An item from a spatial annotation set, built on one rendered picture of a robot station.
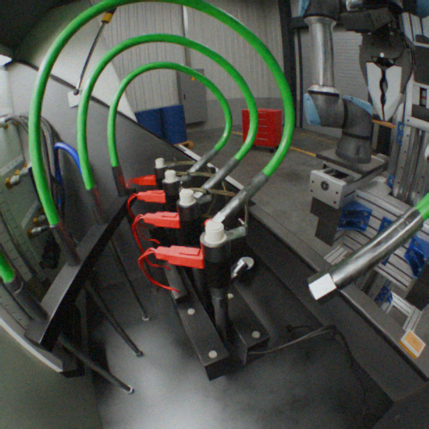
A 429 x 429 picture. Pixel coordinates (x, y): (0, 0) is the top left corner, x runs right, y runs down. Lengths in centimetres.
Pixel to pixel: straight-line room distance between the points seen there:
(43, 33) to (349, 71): 687
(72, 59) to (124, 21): 665
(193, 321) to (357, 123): 76
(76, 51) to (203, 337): 57
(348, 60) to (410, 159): 629
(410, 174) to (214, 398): 91
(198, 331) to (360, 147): 76
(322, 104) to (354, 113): 12
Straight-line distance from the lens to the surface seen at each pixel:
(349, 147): 84
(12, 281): 22
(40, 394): 35
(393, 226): 16
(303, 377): 46
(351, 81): 696
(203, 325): 33
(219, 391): 44
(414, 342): 43
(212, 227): 19
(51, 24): 57
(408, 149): 89
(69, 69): 52
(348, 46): 716
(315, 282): 15
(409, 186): 92
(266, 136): 446
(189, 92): 685
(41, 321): 25
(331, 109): 80
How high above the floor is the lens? 126
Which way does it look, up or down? 32 degrees down
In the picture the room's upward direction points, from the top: 5 degrees counter-clockwise
